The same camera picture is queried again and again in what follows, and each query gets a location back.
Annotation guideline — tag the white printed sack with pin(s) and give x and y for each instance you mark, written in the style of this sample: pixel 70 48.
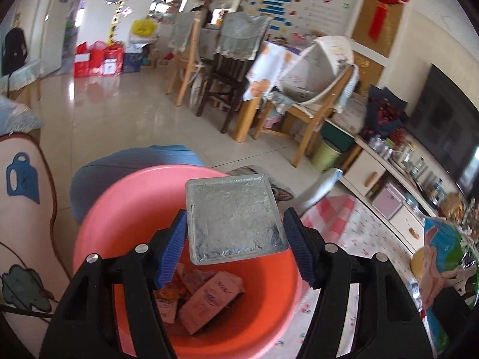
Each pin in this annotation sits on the white printed sack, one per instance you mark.
pixel 355 114

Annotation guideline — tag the small drink carton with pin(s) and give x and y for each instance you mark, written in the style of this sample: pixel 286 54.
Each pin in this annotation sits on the small drink carton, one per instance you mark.
pixel 192 280
pixel 166 308

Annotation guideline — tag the dark green box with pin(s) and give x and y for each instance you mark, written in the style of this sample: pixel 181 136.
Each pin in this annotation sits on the dark green box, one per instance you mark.
pixel 338 134

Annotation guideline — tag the black hanging coat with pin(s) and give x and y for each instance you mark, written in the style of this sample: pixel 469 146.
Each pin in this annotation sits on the black hanging coat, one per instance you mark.
pixel 15 50

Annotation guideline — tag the pink plastic basin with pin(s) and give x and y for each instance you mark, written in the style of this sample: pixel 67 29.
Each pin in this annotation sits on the pink plastic basin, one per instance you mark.
pixel 123 213

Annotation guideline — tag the yellow plastic bag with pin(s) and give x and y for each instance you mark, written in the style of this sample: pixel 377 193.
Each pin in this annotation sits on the yellow plastic bag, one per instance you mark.
pixel 144 28

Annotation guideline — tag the light blue lace cloth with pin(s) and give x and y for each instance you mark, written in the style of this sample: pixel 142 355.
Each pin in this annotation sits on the light blue lace cloth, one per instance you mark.
pixel 17 116

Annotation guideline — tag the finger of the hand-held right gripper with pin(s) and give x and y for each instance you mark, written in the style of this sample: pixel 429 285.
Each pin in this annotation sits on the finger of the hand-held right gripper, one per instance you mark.
pixel 451 299

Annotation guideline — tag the silver foil-lidded tray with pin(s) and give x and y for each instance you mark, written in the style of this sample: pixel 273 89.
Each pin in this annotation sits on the silver foil-lidded tray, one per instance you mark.
pixel 232 220

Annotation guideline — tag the blue gift box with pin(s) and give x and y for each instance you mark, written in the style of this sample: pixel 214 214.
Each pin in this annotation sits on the blue gift box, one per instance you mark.
pixel 133 63

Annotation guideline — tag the row of small jars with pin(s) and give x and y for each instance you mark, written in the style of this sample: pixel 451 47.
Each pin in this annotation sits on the row of small jars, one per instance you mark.
pixel 380 146

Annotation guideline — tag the yellow pear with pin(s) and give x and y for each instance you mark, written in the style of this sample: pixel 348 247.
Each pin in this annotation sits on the yellow pear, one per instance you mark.
pixel 418 263

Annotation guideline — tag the red gift bag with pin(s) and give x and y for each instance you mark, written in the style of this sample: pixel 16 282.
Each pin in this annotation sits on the red gift bag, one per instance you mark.
pixel 112 60
pixel 82 60

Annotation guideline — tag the grey lace chair cover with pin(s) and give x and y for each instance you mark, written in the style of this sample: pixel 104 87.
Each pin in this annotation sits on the grey lace chair cover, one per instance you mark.
pixel 239 33
pixel 181 31

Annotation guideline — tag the green snack packet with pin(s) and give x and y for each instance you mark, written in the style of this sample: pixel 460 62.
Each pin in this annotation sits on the green snack packet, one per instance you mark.
pixel 445 254

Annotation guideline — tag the black television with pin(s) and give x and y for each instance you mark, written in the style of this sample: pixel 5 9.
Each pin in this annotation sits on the black television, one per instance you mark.
pixel 445 131

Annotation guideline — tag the giraffe wall sticker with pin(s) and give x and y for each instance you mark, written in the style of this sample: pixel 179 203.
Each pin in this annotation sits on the giraffe wall sticker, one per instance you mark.
pixel 121 7

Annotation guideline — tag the patterned floor mat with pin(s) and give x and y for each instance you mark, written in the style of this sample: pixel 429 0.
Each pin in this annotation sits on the patterned floor mat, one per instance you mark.
pixel 269 183

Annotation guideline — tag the yellow red snack packet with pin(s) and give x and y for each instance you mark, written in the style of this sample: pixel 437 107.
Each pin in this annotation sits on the yellow red snack packet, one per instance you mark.
pixel 173 292

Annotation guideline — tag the pink checked cloth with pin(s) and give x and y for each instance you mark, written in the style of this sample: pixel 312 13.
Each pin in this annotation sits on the pink checked cloth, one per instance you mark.
pixel 329 213

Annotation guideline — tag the orange print table cloth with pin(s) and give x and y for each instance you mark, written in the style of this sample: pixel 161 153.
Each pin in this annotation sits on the orange print table cloth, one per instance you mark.
pixel 267 67

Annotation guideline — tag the gold gift basket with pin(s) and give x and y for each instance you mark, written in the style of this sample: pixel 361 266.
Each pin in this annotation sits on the gold gift basket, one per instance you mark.
pixel 451 204

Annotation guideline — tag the floral lace seat cloth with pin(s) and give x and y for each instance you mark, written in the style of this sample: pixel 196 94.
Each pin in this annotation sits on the floral lace seat cloth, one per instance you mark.
pixel 280 103

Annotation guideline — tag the light green waste bin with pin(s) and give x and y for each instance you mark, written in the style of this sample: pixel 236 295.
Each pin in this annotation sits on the light green waste bin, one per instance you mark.
pixel 325 155

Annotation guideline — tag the dark wooden chair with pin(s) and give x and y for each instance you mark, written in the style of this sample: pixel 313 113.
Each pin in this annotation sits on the dark wooden chair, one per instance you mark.
pixel 224 78

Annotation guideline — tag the light wooden chair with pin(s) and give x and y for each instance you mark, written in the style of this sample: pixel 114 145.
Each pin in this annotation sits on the light wooden chair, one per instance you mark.
pixel 310 119
pixel 187 71

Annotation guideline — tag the dark wrapped red bouquet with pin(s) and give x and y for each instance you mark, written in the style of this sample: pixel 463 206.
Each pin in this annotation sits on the dark wrapped red bouquet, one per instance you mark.
pixel 385 108

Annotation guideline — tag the white television cabinet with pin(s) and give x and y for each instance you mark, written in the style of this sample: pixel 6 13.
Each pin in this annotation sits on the white television cabinet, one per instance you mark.
pixel 366 174

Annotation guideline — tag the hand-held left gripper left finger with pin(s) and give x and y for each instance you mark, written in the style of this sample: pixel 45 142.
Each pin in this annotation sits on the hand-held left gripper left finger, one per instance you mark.
pixel 170 254

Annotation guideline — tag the cream printed sofa cover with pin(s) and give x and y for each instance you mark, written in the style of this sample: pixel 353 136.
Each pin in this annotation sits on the cream printed sofa cover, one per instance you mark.
pixel 26 232

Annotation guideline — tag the pink packets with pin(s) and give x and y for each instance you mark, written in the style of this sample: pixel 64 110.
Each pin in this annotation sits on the pink packets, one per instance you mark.
pixel 209 303

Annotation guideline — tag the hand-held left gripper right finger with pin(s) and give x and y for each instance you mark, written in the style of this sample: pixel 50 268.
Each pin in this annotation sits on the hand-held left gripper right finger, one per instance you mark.
pixel 301 254

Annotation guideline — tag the pink storage box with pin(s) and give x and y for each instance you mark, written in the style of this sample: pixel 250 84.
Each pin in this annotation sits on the pink storage box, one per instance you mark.
pixel 387 200

